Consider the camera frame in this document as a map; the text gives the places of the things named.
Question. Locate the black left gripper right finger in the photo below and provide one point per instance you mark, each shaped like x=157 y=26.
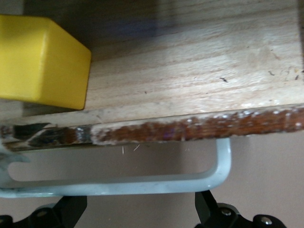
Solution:
x=218 y=216

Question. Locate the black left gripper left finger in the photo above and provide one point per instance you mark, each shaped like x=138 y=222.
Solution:
x=59 y=213

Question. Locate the yellow wooden cube block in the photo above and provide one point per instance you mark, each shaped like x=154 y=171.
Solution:
x=35 y=59

